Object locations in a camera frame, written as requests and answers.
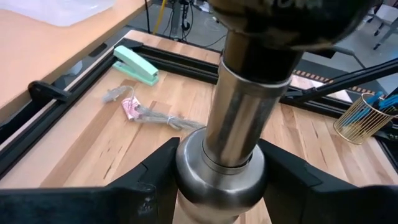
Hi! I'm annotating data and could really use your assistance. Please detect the silver lamp stand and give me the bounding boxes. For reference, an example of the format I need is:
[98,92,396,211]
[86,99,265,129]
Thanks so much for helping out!
[172,0,377,224]

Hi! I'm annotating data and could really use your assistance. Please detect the black aluminium table frame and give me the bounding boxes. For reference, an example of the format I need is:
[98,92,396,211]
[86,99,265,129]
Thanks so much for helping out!
[0,37,398,180]

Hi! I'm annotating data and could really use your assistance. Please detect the clear plastic storage bin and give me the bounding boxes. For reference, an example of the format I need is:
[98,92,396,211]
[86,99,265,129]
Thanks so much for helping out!
[0,0,118,28]

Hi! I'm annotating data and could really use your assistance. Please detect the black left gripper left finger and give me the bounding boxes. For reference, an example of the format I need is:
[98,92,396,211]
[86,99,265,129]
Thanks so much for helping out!
[0,136,181,224]

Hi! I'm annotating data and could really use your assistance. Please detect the black clamp knob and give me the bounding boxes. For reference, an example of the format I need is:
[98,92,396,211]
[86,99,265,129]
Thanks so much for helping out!
[27,80,72,104]

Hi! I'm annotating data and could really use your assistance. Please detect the beige desk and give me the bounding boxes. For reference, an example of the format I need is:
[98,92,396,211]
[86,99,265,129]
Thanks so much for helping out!
[0,0,154,123]

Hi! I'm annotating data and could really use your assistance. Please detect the clear plastic wrapper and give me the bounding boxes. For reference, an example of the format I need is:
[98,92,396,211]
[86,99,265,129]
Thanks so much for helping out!
[101,85,206,131]

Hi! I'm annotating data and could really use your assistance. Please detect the yellow cable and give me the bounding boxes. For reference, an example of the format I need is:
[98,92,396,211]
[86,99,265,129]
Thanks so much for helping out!
[153,0,169,35]

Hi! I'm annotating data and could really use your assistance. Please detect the blue pen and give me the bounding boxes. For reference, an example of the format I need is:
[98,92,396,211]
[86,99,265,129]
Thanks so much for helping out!
[340,90,398,127]

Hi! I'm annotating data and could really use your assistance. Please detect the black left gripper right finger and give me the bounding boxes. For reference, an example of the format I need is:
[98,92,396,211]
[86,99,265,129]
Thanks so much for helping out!
[259,139,398,224]

